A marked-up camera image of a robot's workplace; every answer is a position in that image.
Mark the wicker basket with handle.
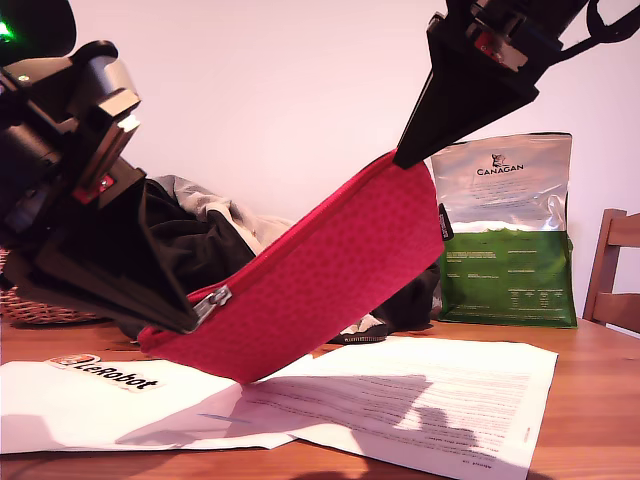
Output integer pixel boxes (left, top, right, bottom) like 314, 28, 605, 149
0, 247, 119, 326

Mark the red fabric zip bag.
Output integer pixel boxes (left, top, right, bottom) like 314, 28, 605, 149
137, 148, 454, 385

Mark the printed text paper sheet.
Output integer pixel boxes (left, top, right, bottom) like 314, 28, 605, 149
224, 335, 560, 480

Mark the dark brown grey-lined hoodie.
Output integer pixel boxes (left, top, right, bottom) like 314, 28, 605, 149
117, 174, 441, 346

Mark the silver green Canagan food bag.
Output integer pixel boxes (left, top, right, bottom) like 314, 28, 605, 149
429, 132, 579, 330

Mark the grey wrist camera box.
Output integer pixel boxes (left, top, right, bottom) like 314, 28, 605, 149
67, 40, 142, 124

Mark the silver zipper pull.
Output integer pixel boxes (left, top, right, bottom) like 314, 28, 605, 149
192, 284, 234, 326

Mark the wooden chair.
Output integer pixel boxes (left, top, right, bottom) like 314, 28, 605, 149
581, 208, 640, 335

